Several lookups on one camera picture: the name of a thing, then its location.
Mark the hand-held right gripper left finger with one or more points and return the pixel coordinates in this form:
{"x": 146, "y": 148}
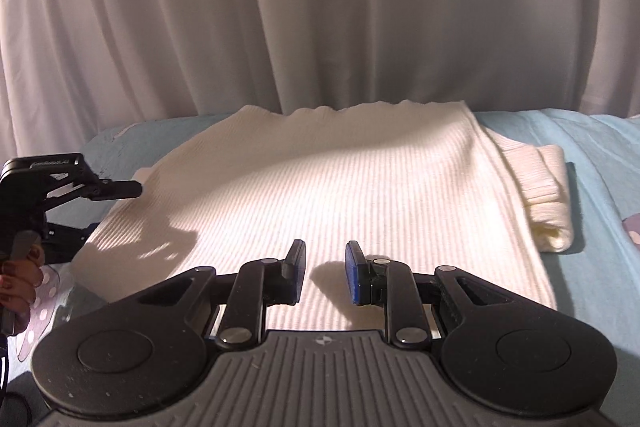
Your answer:
{"x": 295, "y": 272}

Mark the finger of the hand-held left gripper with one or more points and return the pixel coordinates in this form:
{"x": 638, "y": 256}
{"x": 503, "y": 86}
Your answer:
{"x": 70, "y": 244}
{"x": 117, "y": 189}

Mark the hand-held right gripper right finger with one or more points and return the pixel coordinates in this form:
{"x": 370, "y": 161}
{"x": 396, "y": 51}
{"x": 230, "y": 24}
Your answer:
{"x": 356, "y": 274}

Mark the white ribbed knit sweater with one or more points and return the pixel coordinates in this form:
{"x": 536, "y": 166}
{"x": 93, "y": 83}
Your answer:
{"x": 325, "y": 187}

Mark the person's left hand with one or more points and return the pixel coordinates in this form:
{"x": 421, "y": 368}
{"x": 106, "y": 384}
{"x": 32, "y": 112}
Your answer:
{"x": 20, "y": 282}

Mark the light blue printed bedsheet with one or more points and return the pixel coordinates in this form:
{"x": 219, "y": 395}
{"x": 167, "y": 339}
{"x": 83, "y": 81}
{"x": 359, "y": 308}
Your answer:
{"x": 600, "y": 187}

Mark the white curtain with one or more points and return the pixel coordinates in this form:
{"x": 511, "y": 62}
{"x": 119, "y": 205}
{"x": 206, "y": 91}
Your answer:
{"x": 320, "y": 7}

